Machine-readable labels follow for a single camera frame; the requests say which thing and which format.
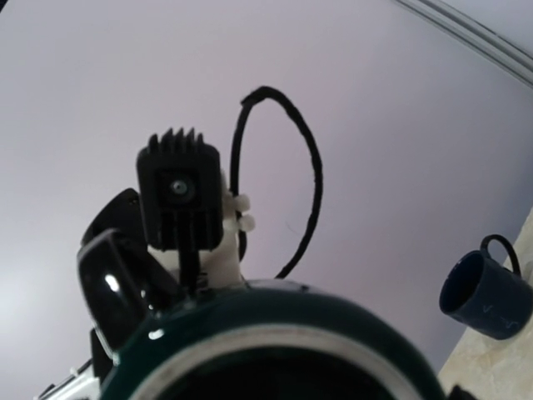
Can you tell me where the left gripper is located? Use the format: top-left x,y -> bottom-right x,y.
37,187 -> 251,400

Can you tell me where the dark green mug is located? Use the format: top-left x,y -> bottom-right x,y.
101,279 -> 445,399

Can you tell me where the navy blue mug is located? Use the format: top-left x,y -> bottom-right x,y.
439,233 -> 532,341

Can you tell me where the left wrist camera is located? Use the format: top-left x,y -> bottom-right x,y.
137,128 -> 223,252

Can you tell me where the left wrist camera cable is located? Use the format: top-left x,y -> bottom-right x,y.
228,85 -> 325,279

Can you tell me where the right aluminium corner post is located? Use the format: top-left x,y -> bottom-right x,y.
394,0 -> 532,88

